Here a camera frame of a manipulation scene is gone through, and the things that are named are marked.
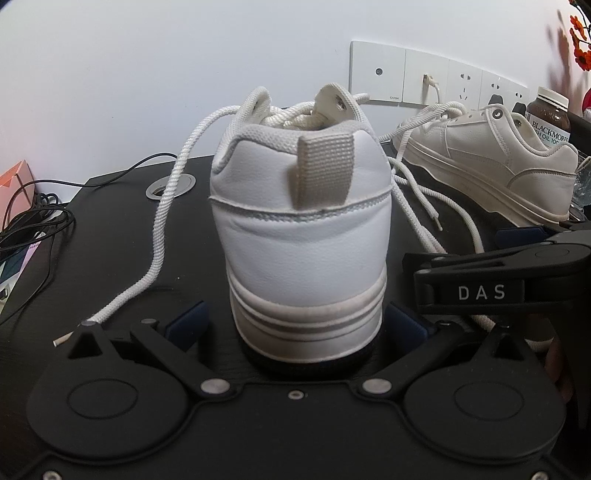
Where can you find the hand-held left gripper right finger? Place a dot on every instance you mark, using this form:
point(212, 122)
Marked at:
point(406, 325)

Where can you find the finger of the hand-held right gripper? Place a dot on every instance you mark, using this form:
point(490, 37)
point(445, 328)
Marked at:
point(429, 261)
point(502, 240)

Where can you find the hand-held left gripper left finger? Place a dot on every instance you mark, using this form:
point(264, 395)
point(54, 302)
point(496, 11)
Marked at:
point(184, 327)

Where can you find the person's right hand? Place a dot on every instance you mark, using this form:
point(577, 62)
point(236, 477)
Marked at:
point(561, 369)

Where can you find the brown supplement bottle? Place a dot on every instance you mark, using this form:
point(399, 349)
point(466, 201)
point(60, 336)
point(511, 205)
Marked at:
point(547, 120)

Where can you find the black power plug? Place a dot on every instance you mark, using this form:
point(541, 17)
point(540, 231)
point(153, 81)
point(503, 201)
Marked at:
point(521, 109)
point(496, 100)

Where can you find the white power socket plate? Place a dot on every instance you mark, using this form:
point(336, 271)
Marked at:
point(455, 69)
point(508, 83)

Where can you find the red ribbed vase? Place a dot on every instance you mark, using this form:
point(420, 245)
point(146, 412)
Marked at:
point(587, 99)

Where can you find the pile of papers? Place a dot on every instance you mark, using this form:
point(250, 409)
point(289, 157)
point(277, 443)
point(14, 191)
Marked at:
point(18, 272)

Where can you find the orange artificial flowers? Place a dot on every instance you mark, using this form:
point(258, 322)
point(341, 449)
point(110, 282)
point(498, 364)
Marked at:
point(582, 46)

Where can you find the pink cardboard box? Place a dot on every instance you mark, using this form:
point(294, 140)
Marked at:
point(16, 184)

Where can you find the white network wall plate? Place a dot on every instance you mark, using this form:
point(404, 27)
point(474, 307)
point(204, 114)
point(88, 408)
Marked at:
point(415, 92)

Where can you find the white wall plate round port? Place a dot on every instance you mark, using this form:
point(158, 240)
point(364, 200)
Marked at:
point(369, 87)

